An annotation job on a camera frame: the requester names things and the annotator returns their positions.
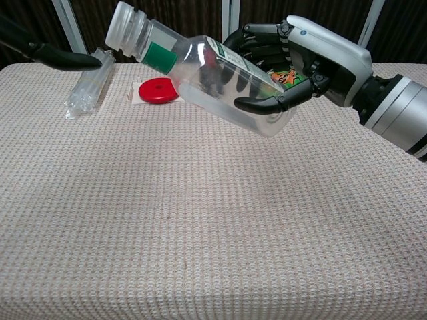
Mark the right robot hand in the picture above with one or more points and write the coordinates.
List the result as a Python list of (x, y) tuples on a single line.
[(330, 55)]

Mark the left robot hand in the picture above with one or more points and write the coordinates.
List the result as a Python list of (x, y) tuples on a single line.
[(63, 60)]

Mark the clear plastic bottle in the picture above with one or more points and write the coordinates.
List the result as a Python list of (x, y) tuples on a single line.
[(197, 66)]

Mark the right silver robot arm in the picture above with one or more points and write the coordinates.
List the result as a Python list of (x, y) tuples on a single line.
[(400, 110)]

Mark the clear bag of plastic tubes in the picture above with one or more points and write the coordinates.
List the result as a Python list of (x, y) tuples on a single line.
[(85, 90)]

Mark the green orange snack bag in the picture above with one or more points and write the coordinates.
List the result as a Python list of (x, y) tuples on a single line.
[(290, 80)]

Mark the red round disc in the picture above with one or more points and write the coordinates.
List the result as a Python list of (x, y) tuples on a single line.
[(156, 93), (134, 97)]

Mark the beige woven tablecloth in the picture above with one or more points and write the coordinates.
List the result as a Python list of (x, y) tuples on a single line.
[(200, 206)]

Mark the white screen frame post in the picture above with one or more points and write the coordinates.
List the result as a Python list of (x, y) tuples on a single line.
[(225, 16), (68, 26), (235, 13), (373, 23)]

